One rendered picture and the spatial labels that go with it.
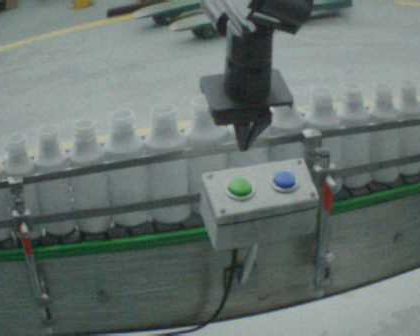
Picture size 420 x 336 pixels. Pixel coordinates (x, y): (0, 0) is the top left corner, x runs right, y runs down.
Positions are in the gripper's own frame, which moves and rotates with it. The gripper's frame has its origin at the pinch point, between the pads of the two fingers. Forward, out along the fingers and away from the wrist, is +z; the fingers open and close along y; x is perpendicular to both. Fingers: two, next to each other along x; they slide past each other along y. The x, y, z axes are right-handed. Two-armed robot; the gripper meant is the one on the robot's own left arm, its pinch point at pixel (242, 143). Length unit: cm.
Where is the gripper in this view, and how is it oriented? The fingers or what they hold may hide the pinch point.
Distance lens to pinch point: 145.4
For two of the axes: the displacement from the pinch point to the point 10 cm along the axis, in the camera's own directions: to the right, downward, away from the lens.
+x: 2.6, 6.9, -6.8
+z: -0.5, 7.1, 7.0
